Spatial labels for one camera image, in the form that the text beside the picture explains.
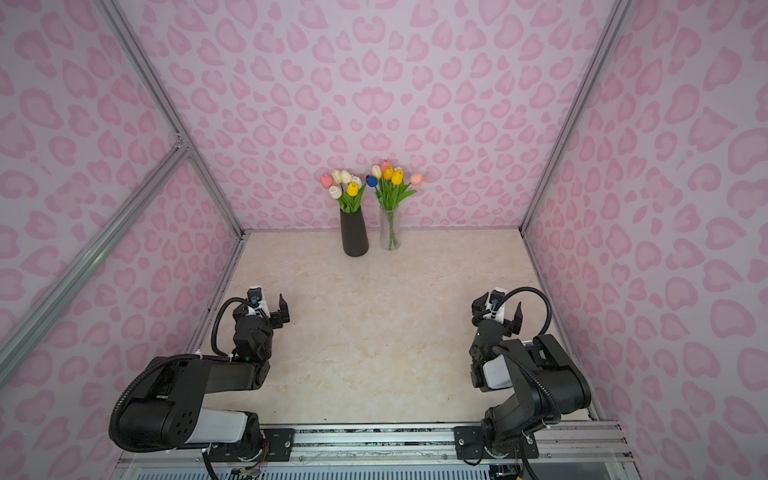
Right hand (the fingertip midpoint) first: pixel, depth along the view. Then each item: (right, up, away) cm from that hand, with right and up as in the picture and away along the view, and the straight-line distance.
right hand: (504, 295), depth 86 cm
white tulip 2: (-49, +30, +2) cm, 57 cm away
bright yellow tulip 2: (-31, +35, +5) cm, 47 cm away
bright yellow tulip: (-33, +36, +5) cm, 49 cm away
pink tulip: (-35, +40, +8) cm, 53 cm away
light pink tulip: (-25, +35, +6) cm, 43 cm away
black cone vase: (-46, +19, +24) cm, 55 cm away
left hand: (-69, 0, +2) cm, 69 cm away
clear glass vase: (-33, +22, +22) cm, 45 cm away
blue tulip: (-39, +35, +9) cm, 53 cm away
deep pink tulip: (-53, +35, +8) cm, 64 cm away
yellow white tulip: (-37, +38, +10) cm, 54 cm away
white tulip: (-50, +37, +8) cm, 62 cm away
